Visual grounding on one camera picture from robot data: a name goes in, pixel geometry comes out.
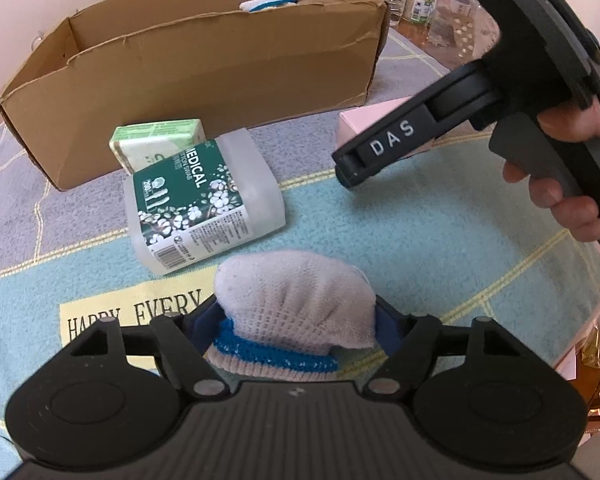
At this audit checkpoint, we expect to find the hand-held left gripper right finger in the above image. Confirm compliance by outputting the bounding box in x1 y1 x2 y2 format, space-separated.
365 296 521 402

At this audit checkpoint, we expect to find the checked blue table mat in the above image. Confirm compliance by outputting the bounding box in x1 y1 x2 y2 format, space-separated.
0 25 600 461

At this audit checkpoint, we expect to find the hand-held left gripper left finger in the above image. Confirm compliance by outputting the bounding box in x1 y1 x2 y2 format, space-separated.
72 302 228 402

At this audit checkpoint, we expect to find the green lid jar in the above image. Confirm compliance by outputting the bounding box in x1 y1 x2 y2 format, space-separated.
402 0 437 23

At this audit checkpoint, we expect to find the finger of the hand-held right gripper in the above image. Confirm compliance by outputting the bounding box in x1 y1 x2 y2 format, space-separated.
331 102 437 188

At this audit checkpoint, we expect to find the gold foil packet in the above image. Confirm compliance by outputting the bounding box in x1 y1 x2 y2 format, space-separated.
575 305 600 381

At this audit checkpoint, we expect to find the person's right hand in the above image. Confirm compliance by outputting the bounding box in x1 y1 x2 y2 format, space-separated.
502 106 600 244

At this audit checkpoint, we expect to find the grey white blue-striped sock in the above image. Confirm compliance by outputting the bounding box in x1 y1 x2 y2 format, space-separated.
204 250 376 377

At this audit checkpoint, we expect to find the green cotton swab box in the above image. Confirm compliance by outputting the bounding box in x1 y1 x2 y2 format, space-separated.
122 130 287 276

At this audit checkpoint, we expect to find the brown cardboard box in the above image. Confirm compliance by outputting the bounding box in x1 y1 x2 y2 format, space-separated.
0 0 390 192

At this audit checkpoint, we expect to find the clear plastic bag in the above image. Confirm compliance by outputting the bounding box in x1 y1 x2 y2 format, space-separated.
427 0 501 68

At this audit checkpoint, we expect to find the small green box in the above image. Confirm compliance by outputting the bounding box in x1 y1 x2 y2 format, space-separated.
109 119 206 173

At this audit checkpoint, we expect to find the pink cardboard box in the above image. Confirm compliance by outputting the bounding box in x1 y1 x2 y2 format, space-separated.
339 95 437 153

